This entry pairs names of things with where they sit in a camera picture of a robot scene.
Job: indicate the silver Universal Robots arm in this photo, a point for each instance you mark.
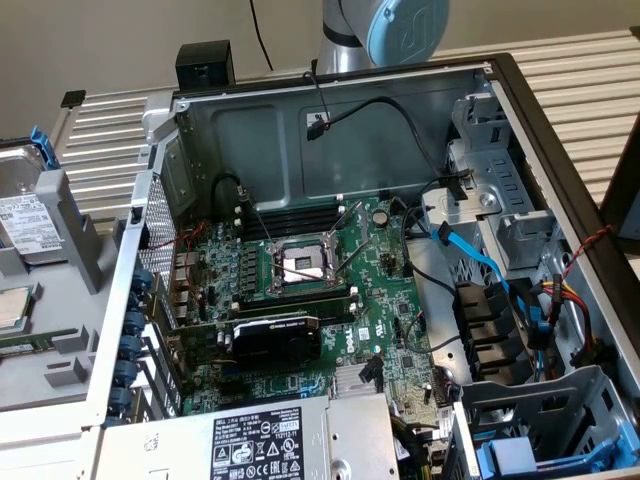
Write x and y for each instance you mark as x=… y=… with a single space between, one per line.
x=340 y=30

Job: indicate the blue disk caddy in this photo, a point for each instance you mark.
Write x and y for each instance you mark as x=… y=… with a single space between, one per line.
x=507 y=452

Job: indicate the blue slot latch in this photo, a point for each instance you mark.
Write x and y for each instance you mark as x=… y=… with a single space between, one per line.
x=134 y=325
x=124 y=400
x=142 y=279
x=131 y=348
x=128 y=374
x=136 y=302

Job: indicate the silver chipset heatsink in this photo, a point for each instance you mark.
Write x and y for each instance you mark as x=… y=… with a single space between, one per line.
x=350 y=382

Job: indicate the grey power supply unit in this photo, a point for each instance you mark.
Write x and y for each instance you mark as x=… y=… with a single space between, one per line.
x=190 y=445

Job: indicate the black mount box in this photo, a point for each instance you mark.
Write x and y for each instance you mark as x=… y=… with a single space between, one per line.
x=205 y=65

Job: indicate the metal disk bay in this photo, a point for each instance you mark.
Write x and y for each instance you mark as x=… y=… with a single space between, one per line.
x=525 y=395

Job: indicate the grey parts rack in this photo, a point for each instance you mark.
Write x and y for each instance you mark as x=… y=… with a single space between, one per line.
x=65 y=310

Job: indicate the coin cell battery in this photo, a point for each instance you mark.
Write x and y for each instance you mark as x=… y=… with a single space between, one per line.
x=381 y=217

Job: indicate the black plastic card guide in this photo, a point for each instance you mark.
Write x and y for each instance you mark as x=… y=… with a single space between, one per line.
x=485 y=320

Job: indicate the silver CPU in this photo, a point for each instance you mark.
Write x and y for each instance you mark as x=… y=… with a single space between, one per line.
x=12 y=307

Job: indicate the green Dell motherboard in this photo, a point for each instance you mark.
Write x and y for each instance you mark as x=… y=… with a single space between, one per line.
x=380 y=295

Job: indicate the black RAM slot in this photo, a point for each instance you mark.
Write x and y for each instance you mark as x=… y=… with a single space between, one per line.
x=295 y=227
x=295 y=300
x=330 y=315
x=295 y=215

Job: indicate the hard disk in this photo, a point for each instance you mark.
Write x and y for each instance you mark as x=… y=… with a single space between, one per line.
x=20 y=200

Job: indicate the metal drive cage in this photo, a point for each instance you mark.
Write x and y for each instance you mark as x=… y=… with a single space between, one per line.
x=492 y=200

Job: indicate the CPU socket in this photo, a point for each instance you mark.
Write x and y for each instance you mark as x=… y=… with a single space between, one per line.
x=300 y=265

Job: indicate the open Dell PC case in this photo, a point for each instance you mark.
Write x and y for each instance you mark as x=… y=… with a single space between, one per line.
x=260 y=145

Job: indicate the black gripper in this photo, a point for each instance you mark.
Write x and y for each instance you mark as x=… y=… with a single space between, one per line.
x=622 y=165

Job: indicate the metal socket cover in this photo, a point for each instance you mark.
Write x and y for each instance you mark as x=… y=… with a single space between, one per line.
x=362 y=220

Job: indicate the green RAM stick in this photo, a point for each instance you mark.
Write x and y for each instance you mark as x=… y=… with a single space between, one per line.
x=25 y=346

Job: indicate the black Nvidia graphics card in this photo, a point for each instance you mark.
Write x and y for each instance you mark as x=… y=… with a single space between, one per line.
x=280 y=345

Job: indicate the metal locking lever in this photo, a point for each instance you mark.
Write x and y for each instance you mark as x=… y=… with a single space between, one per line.
x=302 y=272
x=257 y=220
x=351 y=240

